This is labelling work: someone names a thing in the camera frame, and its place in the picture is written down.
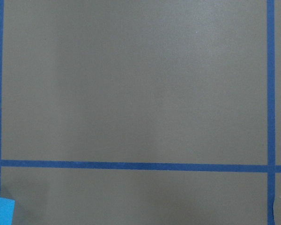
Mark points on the blue foam block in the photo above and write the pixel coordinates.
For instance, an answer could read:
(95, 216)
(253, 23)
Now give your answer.
(6, 211)

